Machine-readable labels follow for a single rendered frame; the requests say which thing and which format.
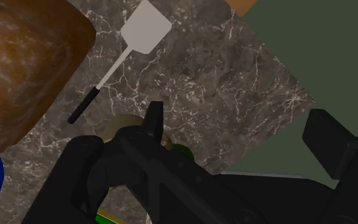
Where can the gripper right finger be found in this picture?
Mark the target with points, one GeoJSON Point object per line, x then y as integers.
{"type": "Point", "coordinates": [352, 173]}

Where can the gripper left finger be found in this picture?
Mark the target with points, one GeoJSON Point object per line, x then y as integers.
{"type": "Point", "coordinates": [154, 173]}

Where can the green round object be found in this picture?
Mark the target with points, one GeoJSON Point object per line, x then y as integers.
{"type": "Point", "coordinates": [183, 151]}

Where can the beige round dish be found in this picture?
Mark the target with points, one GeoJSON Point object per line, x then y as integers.
{"type": "Point", "coordinates": [123, 121]}

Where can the green object with yellow edge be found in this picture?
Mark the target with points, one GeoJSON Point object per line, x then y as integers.
{"type": "Point", "coordinates": [106, 217]}

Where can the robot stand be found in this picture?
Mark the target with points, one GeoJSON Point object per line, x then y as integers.
{"type": "Point", "coordinates": [23, 68]}

